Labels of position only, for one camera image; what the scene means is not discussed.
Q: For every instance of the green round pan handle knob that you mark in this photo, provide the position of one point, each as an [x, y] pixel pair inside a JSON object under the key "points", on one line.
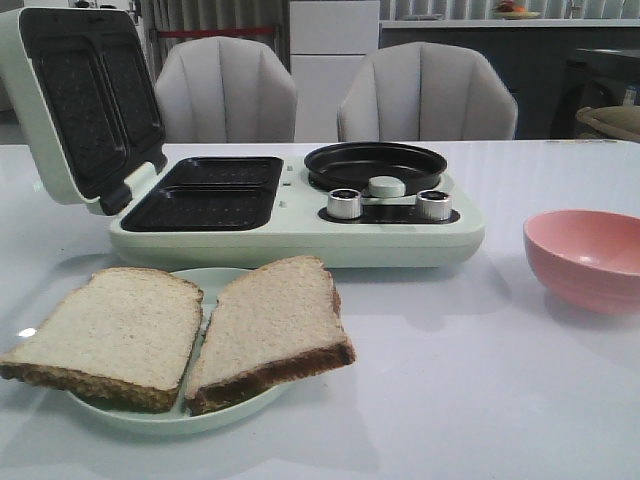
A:
{"points": [[386, 187]]}

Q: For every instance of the green breakfast maker base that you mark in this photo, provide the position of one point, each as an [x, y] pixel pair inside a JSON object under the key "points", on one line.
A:
{"points": [[246, 211]]}

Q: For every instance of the fruit plate on counter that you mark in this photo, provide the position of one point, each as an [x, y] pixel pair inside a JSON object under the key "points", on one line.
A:
{"points": [[510, 10]]}

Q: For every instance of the left grey upholstered chair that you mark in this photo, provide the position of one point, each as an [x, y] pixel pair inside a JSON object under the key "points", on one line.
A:
{"points": [[226, 90]]}

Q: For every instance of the left silver control knob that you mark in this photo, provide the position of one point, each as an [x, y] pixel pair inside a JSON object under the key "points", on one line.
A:
{"points": [[344, 204]]}

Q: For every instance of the right grey upholstered chair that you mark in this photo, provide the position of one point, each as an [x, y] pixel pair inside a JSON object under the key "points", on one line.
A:
{"points": [[423, 91]]}

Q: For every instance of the right silver control knob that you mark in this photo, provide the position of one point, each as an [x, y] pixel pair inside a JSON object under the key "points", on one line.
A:
{"points": [[433, 205]]}

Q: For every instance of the light green round plate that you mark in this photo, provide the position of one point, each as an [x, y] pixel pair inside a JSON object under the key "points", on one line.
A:
{"points": [[179, 420]]}

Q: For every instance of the grey upholstered chair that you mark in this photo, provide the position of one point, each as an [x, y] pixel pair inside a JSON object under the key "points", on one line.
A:
{"points": [[226, 90], [423, 91]]}

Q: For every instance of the bread slice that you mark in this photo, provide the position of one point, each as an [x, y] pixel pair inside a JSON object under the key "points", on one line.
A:
{"points": [[276, 324], [125, 336]]}

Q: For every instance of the red barrier belt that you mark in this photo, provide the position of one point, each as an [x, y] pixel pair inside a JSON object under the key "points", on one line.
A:
{"points": [[229, 32]]}

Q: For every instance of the black round frying pan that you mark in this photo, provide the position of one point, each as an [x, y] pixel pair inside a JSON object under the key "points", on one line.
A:
{"points": [[352, 164]]}

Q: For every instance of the beige cushion basket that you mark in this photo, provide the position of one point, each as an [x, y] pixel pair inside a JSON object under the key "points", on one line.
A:
{"points": [[618, 122]]}

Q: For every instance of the silver control knob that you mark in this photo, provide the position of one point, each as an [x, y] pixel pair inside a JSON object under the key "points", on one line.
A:
{"points": [[344, 204], [433, 205]]}

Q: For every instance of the green breakfast maker lid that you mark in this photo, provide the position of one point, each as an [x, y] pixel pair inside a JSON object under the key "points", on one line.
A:
{"points": [[79, 84]]}

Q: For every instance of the pink bowl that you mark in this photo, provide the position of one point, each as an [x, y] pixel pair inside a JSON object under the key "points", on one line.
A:
{"points": [[588, 258]]}

